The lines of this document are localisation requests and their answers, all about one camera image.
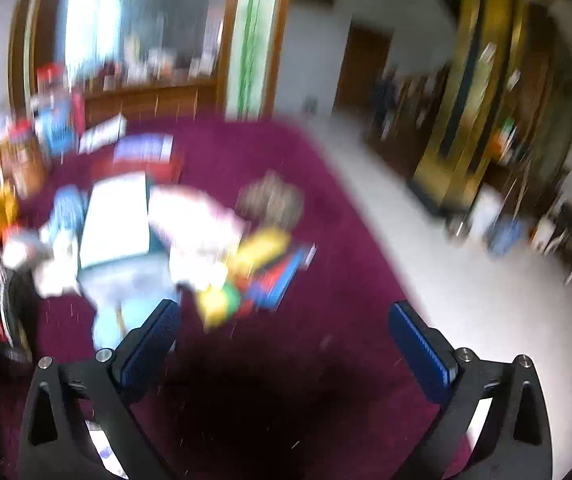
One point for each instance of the white pink printed packet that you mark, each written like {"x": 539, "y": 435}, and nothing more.
{"x": 193, "y": 227}

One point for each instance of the orange box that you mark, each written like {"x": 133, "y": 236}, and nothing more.
{"x": 502, "y": 137}

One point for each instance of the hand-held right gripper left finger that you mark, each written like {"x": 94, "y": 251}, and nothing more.
{"x": 148, "y": 345}

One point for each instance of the flat blue white packet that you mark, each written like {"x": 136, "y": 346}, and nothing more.
{"x": 145, "y": 146}

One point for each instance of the white bucket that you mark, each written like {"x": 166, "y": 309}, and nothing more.
{"x": 484, "y": 212}

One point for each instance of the brown fuzzy lump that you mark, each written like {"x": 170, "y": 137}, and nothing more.
{"x": 271, "y": 199}

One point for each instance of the dark jacket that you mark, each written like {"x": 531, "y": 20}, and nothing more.
{"x": 383, "y": 97}

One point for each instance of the tall clear jar red lid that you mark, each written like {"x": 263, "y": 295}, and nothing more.
{"x": 55, "y": 110}

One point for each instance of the blue red flat packet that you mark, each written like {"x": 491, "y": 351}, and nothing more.
{"x": 263, "y": 250}

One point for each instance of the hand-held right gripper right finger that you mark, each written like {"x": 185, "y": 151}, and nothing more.
{"x": 418, "y": 355}

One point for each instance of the clear jar with brown sticks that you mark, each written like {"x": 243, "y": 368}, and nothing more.
{"x": 20, "y": 157}

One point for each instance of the golden pillar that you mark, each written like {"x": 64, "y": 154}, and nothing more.
{"x": 466, "y": 90}

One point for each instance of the red foil packet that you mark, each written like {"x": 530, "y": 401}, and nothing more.
{"x": 150, "y": 170}

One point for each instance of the wood framed glass partition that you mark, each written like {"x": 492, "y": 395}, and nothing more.
{"x": 125, "y": 30}

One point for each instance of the green white tissue pack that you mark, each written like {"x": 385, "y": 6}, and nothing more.
{"x": 113, "y": 220}

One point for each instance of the bamboo painted panel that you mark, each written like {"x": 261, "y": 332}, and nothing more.
{"x": 255, "y": 35}

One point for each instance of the brown wooden door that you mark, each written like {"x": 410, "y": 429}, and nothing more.
{"x": 363, "y": 70}

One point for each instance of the light blue sock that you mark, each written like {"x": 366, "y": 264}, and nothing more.
{"x": 113, "y": 310}

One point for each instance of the yellow green striped packet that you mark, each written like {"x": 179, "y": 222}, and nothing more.
{"x": 218, "y": 302}

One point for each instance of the blue plastic bag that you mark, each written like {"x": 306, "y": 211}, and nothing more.
{"x": 506, "y": 238}

